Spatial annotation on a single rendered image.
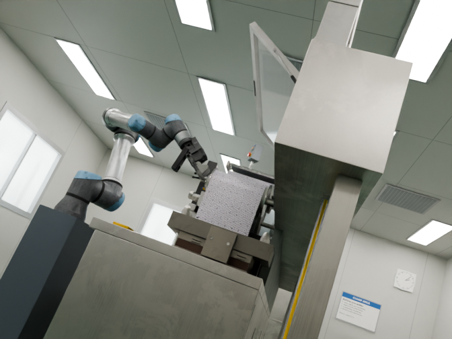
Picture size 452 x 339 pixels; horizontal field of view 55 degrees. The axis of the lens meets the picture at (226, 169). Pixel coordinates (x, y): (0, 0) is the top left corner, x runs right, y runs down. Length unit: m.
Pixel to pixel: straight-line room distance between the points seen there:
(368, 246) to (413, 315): 1.20
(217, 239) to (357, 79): 0.78
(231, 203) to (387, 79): 0.95
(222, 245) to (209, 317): 0.25
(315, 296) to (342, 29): 0.66
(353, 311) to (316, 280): 6.42
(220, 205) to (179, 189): 6.06
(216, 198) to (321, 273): 0.94
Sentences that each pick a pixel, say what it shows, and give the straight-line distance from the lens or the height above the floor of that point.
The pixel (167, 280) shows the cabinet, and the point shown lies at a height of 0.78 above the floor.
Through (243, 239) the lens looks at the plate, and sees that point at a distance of 1.60.
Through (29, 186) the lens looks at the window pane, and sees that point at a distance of 7.11.
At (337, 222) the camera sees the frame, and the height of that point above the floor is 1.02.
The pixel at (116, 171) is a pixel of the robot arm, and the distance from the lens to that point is 2.27.
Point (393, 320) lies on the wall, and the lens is 7.55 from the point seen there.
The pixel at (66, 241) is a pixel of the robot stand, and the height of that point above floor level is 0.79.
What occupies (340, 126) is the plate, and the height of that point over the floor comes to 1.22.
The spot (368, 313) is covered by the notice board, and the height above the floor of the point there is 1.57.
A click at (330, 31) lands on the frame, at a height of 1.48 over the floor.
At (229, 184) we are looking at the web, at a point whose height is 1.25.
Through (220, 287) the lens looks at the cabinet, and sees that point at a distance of 1.52.
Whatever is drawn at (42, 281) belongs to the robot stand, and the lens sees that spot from 2.04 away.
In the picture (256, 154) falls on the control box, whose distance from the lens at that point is 2.54.
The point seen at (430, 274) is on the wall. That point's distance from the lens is 7.79.
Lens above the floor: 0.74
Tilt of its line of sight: 17 degrees up
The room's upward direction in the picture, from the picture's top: 22 degrees clockwise
